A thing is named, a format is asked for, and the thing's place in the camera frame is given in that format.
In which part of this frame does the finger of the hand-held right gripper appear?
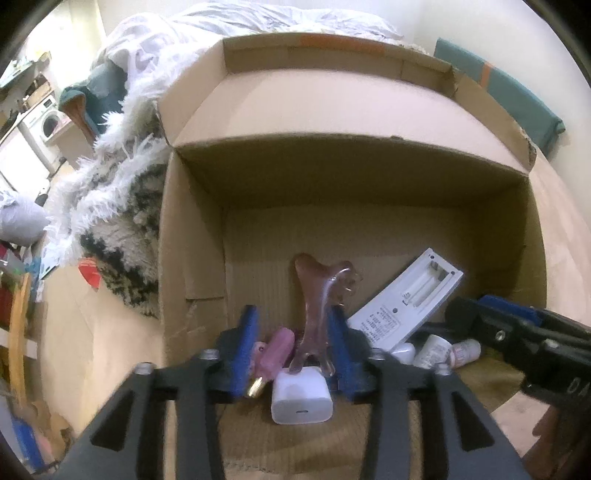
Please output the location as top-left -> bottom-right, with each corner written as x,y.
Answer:
478,294 -> 591,345
445,298 -> 550,371

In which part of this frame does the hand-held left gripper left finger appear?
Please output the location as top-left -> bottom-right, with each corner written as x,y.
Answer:
53,304 -> 260,480

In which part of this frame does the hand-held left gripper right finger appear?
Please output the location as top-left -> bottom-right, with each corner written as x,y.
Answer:
327,305 -> 527,480

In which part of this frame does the lipstick with gold end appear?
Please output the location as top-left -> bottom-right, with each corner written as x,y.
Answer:
246,327 -> 295,399

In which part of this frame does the white charger plug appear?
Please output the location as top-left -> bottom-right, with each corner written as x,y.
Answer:
270,366 -> 334,426

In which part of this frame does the translucent pink scraping tool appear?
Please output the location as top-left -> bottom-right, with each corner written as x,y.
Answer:
288,252 -> 364,376

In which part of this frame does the plain white bottle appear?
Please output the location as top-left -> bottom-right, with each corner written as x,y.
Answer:
413,334 -> 451,370

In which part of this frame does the white earbuds case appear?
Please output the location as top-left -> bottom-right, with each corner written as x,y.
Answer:
390,342 -> 417,366

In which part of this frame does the white remote control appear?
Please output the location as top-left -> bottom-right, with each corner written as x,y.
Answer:
346,247 -> 464,352

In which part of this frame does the cardboard box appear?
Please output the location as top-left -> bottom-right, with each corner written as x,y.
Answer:
156,31 -> 548,476

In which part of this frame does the red gift bag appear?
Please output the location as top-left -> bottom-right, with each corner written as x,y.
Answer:
78,257 -> 103,290

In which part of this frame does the fluffy black and white blanket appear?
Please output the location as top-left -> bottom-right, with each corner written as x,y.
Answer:
44,46 -> 178,319

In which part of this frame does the light blue bathroom scale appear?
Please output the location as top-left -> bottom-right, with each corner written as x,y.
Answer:
38,251 -> 61,281

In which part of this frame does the teal cushion with orange stripe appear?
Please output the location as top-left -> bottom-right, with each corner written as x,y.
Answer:
434,38 -> 566,160

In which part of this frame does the wooden chair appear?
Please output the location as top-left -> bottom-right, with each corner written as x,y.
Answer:
0,270 -> 44,416

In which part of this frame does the grey garbage bag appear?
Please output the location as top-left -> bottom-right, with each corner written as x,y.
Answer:
0,189 -> 50,244

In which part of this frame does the white bedside table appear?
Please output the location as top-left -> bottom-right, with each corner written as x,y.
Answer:
46,117 -> 95,169

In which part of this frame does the teal cushion with brown underside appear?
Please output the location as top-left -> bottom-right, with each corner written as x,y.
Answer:
58,62 -> 130,144

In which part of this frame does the white washing machine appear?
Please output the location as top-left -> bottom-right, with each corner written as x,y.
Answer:
21,95 -> 63,153

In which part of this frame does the white crumpled duvet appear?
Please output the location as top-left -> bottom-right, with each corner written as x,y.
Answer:
95,0 -> 407,79

